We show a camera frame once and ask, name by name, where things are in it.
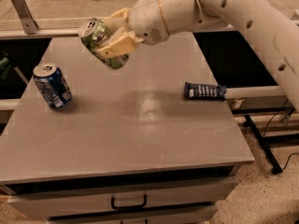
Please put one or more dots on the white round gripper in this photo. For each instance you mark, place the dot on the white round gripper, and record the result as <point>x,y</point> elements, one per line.
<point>146,19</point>

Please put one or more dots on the green soda can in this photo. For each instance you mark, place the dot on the green soda can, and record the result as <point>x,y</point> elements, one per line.
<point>94,33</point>

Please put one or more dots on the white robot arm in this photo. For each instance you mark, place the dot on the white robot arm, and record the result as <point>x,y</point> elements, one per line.
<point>272,36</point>

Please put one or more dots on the blue soda can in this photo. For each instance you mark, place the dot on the blue soda can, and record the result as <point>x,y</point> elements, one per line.
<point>52,85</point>

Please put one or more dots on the dark blue snack packet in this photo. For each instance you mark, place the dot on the dark blue snack packet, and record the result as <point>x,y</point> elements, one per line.
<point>204,91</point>

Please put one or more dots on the grey upper drawer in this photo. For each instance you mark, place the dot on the grey upper drawer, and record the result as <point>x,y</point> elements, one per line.
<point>88,201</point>

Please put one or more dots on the grey drawer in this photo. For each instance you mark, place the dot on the grey drawer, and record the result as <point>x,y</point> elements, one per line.
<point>88,201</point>
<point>176,214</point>

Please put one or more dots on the grey lower drawer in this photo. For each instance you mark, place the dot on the grey lower drawer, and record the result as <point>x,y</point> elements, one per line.
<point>176,214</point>

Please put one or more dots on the black metal floor stand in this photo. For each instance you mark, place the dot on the black metal floor stand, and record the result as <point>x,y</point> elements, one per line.
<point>269,141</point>

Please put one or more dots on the left metal railing bracket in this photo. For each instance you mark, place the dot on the left metal railing bracket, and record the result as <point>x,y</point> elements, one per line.
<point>28,23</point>

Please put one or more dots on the horizontal metal rail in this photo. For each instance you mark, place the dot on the horizontal metal rail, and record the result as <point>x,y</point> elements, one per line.
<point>73,32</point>

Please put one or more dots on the black upper drawer handle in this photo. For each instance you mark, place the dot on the black upper drawer handle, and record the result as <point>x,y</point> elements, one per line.
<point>129,203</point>

